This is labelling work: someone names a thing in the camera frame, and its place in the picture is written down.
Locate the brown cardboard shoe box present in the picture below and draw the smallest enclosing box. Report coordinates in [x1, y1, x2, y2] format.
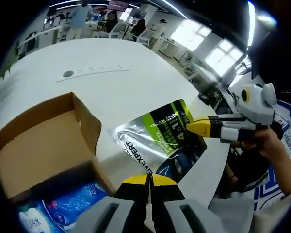
[0, 91, 117, 207]

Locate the ceiling light strip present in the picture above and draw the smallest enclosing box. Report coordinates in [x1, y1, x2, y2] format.
[247, 2, 257, 47]

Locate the silver green soft pouch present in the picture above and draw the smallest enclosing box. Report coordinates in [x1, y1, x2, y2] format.
[113, 98, 208, 183]

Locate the table cable port grey disc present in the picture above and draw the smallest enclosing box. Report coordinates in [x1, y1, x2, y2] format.
[55, 63, 132, 83]

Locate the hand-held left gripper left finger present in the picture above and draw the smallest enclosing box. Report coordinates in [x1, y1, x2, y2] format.
[74, 174, 151, 233]

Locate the grey mesh office chair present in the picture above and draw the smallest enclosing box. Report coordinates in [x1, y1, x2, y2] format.
[207, 198, 257, 233]

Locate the small black box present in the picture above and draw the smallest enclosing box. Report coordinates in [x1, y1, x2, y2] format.
[197, 93, 210, 104]

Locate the pink wall screen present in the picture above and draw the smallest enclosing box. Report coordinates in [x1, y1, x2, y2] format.
[108, 0, 128, 11]

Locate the white office chair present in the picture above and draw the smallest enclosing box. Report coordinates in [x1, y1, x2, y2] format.
[138, 28, 154, 46]

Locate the blue soft tissue pack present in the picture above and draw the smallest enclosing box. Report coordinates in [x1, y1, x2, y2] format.
[18, 181, 110, 233]

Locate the person's right hand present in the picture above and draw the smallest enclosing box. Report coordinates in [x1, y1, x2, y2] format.
[239, 120, 285, 158]

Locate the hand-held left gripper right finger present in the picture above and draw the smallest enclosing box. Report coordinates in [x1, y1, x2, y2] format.
[149, 173, 224, 233]

